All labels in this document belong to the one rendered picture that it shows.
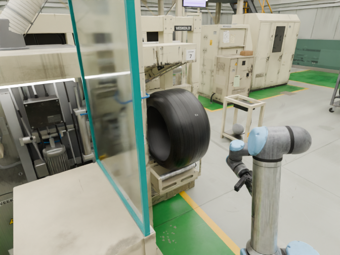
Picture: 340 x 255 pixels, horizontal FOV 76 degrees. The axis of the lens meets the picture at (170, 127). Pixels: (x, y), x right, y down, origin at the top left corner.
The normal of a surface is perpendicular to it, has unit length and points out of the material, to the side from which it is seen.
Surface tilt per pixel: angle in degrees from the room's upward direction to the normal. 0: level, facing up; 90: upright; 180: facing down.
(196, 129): 70
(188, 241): 0
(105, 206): 0
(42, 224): 0
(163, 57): 90
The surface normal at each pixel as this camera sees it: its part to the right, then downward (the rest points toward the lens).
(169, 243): -0.01, -0.91
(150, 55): 0.55, 0.33
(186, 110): 0.37, -0.44
